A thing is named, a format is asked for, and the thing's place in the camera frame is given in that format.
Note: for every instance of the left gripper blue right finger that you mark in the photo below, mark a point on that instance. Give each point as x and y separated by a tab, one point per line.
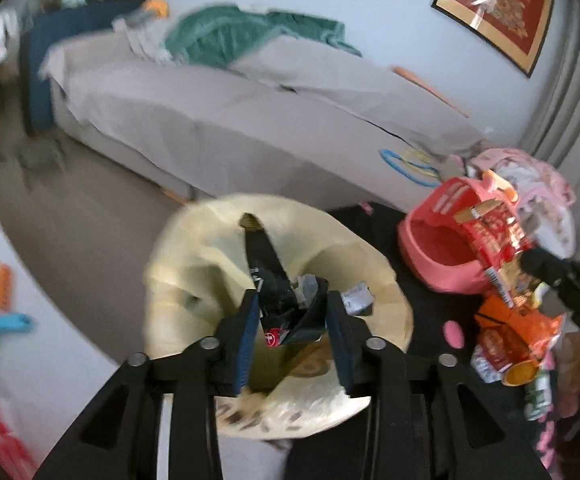
347	336

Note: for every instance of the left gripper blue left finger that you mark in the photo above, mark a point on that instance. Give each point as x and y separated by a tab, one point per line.
237	336

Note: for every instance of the orange plastic bag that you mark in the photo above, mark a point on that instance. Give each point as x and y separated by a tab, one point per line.
516	334

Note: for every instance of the yellow lined trash bin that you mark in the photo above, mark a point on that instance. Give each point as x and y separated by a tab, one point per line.
210	254

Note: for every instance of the pink clothes pile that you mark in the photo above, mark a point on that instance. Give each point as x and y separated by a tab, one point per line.
545	198

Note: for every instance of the pink toy carrier case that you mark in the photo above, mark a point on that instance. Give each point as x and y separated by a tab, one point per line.
438	252

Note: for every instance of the grey covered sofa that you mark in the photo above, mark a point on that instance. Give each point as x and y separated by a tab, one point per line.
294	118

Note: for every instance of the small wooden stool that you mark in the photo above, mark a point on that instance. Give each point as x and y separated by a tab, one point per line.
37	154

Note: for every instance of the wooden back scratcher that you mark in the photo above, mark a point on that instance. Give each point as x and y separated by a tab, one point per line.
415	79

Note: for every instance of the red white shopping bag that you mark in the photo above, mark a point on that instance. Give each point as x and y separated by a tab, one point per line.
14	456

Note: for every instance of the green blanket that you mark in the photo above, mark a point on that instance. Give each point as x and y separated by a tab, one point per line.
217	36

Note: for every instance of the right red framed picture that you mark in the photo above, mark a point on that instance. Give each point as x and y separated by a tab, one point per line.
515	28

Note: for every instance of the grey orange plush toy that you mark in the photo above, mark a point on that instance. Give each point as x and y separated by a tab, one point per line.
150	10

